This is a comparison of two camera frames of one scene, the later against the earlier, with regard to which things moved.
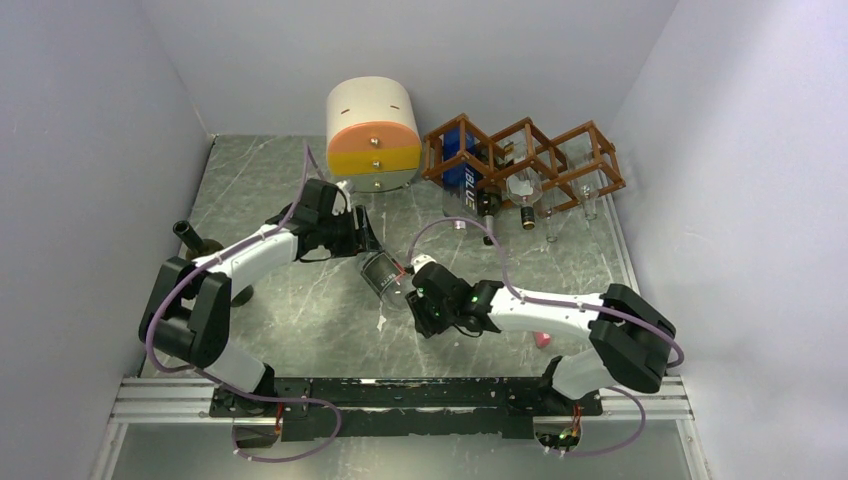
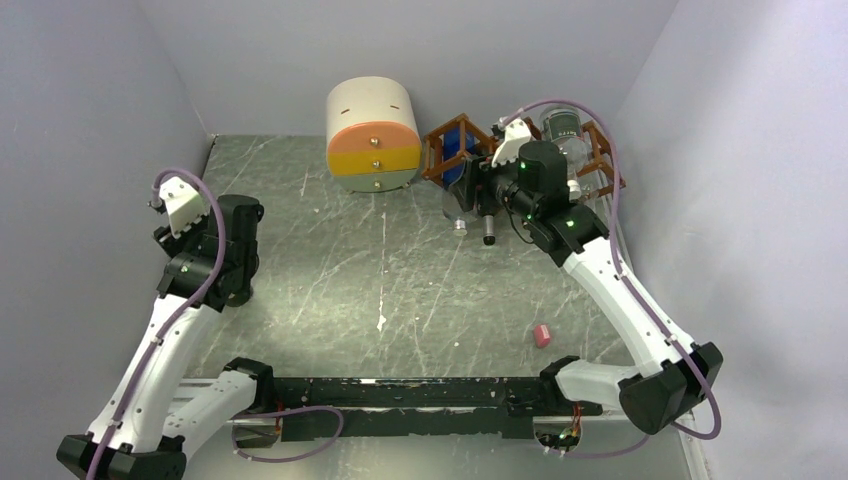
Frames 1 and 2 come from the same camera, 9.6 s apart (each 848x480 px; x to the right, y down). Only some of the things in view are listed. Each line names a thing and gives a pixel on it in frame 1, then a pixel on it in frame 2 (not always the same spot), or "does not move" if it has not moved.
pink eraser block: [542, 339] does not move
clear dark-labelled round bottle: [383, 274] -> [564, 125]
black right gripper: [418, 304] -> [478, 171]
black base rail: [455, 408] does not move
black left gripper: [359, 240] -> [173, 245]
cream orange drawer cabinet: [373, 130] does not move
